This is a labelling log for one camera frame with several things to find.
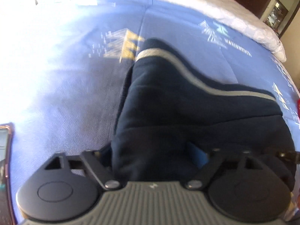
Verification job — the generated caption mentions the dark navy pants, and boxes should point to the dark navy pants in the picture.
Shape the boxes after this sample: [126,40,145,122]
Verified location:
[111,39,296,189]

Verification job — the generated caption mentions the smartphone with pink case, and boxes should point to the smartphone with pink case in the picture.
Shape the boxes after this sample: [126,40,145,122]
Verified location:
[1,123,16,224]

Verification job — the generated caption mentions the blue patterned bed sheet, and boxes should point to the blue patterned bed sheet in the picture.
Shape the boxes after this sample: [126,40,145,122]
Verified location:
[1,0,299,224]

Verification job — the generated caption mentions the white embossed quilt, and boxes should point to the white embossed quilt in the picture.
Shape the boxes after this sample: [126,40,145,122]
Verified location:
[160,0,286,62]

